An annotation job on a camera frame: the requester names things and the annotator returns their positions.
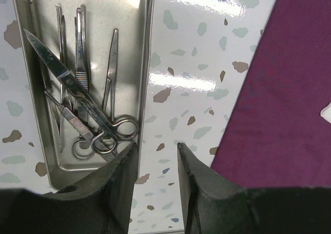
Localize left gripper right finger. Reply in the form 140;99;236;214
177;143;330;233

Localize steel scalpel handle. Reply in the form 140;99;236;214
44;91;116;163

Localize purple cloth mat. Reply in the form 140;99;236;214
212;0;330;187

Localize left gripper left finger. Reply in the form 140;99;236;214
1;143;138;233

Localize metal instrument tray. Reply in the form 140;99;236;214
13;0;153;189

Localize steel hemostat clamp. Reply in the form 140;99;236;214
71;29;140;161

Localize steel surgical scissors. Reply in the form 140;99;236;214
22;28;140;154

